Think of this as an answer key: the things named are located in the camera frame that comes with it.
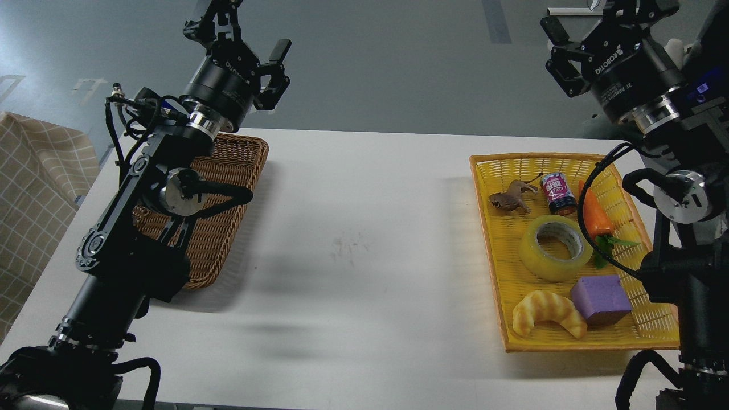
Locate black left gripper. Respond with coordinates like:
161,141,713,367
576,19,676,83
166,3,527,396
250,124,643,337
183,1,292,132

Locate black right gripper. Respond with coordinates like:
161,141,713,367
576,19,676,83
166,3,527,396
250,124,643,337
540,1,686,124

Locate yellow tape roll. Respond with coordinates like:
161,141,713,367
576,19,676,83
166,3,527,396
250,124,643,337
517,215,593,282

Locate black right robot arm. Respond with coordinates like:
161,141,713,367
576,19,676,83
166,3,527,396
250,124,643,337
540,1,728,409

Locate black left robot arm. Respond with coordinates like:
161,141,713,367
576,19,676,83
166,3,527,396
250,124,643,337
2,1,292,409

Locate white stand base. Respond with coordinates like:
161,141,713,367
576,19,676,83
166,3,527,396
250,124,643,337
547,7,602,17

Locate small purple drink can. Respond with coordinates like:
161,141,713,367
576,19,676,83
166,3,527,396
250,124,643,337
540,172,578,216

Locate orange toy carrot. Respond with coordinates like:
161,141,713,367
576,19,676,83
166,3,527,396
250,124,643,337
583,188,641,256

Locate brown toy frog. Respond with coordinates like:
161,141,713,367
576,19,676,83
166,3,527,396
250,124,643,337
488,173,543,214

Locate brown wicker basket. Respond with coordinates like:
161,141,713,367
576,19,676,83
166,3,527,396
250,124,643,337
132,133,269,290

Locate yellow plastic basket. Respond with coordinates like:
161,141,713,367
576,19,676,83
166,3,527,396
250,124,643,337
469,153,679,352

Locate beige checkered cloth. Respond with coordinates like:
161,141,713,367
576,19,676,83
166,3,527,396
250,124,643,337
1,112,100,339

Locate purple foam block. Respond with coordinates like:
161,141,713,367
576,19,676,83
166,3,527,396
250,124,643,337
570,274,632,327

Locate toy croissant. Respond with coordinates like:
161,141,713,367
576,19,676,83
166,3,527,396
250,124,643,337
512,290,588,338

